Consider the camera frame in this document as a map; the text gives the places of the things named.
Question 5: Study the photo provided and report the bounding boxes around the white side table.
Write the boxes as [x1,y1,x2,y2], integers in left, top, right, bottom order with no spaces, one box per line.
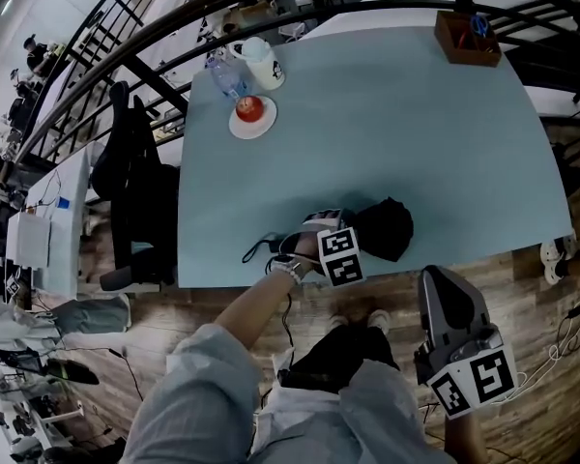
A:
[7,150,91,299]

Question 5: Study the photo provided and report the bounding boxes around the black umbrella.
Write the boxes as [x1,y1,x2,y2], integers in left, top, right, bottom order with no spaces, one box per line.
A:
[242,196,415,264]

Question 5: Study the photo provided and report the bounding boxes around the person's grey shirt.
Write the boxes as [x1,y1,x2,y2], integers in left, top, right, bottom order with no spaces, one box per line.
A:
[120,324,458,464]

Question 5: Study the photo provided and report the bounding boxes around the white round plate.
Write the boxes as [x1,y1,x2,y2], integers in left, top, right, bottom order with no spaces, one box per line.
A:
[228,95,278,140]

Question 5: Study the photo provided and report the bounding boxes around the white floor cable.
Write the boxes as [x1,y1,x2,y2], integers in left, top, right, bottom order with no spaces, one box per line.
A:
[492,340,576,405]

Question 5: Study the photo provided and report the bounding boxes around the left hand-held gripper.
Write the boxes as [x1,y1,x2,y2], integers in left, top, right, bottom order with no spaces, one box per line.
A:
[278,209,367,289]

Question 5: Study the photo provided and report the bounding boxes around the clear plastic water bottle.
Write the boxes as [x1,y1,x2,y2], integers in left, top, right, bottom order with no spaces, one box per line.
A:
[205,54,250,101]

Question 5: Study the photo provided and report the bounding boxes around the red apple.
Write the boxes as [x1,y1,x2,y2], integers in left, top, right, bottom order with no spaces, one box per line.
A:
[235,95,265,123]

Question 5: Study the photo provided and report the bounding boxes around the brown wooden organizer box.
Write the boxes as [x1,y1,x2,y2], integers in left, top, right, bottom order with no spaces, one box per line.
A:
[433,10,503,69]

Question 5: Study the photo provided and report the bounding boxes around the black office chair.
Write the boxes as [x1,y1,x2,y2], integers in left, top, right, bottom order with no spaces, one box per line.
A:
[91,80,180,293]

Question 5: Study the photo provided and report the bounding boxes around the person's left hand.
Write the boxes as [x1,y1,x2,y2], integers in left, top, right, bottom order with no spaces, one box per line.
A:
[294,239,323,276]

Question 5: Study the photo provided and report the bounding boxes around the person's black trousers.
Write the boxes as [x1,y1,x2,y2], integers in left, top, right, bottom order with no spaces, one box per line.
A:
[277,325,400,395]

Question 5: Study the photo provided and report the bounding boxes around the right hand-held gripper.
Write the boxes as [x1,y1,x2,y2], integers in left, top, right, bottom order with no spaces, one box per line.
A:
[412,265,519,421]

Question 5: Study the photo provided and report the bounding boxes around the person's right white shoe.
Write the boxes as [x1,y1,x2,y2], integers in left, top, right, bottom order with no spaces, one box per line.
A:
[366,308,392,333]

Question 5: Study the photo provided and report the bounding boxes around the white lidded mug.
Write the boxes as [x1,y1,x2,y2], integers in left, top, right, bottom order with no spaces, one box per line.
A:
[228,36,286,91]

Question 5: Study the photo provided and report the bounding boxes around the thin black cable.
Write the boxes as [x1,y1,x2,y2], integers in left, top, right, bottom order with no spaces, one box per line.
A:
[26,169,62,212]

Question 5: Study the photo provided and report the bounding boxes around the person's right forearm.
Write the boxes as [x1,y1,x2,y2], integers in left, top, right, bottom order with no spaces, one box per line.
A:
[443,411,489,464]

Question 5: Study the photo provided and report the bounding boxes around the white box appliance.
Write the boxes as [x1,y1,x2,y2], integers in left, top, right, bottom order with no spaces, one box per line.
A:
[5,212,52,270]

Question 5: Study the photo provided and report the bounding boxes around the person's left forearm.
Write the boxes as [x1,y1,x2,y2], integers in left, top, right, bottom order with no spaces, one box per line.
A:
[213,264,301,352]

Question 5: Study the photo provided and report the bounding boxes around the white bead bracelet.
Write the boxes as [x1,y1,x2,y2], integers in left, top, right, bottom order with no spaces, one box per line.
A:
[269,254,306,285]

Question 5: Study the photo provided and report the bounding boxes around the light blue table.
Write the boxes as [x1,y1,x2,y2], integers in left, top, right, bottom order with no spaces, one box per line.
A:
[176,25,575,290]

